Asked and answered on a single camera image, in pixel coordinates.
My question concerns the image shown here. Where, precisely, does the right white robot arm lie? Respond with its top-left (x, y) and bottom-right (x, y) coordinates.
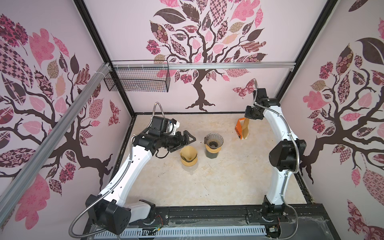
top-left (245, 97), bottom-right (307, 222)

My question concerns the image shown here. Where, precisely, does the grey glass dripper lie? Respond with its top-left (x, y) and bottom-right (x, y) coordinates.
top-left (204, 133), bottom-right (224, 150)

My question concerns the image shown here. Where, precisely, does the aluminium rail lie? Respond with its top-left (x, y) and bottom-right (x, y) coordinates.
top-left (112, 61), bottom-right (296, 70)
top-left (1, 63), bottom-right (111, 224)

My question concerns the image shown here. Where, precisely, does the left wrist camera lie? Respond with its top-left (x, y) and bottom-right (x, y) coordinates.
top-left (148, 116), bottom-right (180, 137)

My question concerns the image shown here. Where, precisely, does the orange coffee filter pack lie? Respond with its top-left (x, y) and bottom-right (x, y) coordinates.
top-left (235, 118), bottom-right (245, 140)

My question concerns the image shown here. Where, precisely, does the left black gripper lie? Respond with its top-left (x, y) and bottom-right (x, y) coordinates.
top-left (160, 130), bottom-right (196, 152)

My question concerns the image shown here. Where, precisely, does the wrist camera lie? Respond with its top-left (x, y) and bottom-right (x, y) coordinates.
top-left (148, 116), bottom-right (180, 137)
top-left (254, 88), bottom-right (268, 105)

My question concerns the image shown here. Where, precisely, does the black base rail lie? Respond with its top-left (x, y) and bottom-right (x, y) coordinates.
top-left (83, 203), bottom-right (339, 240)

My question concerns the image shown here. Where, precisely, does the grey glass measuring cup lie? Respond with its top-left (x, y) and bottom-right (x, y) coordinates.
top-left (205, 152), bottom-right (219, 159)

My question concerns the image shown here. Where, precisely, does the white slotted cable duct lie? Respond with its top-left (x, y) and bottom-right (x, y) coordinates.
top-left (94, 226), bottom-right (267, 240)

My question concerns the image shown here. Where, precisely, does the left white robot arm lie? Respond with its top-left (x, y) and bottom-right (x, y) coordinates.
top-left (86, 130), bottom-right (196, 235)

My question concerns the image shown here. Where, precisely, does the rear aluminium rail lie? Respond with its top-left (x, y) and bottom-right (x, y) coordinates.
top-left (112, 61), bottom-right (296, 70)

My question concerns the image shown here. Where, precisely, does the right metal cable conduit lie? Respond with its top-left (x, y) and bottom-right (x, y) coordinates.
top-left (251, 78), bottom-right (301, 240)

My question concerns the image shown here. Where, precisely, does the left metal cable conduit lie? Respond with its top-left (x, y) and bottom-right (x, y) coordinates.
top-left (68, 101), bottom-right (166, 239)

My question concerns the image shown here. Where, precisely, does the left aluminium rail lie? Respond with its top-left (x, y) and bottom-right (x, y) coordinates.
top-left (1, 63), bottom-right (111, 224)

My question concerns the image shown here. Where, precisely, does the black wire basket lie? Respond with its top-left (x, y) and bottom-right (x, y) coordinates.
top-left (104, 60), bottom-right (171, 93)

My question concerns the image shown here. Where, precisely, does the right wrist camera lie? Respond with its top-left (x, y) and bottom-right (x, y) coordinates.
top-left (254, 88), bottom-right (268, 105)

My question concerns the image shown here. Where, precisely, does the metal cable conduit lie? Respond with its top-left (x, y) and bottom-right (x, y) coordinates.
top-left (251, 78), bottom-right (301, 240)
top-left (68, 101), bottom-right (166, 239)

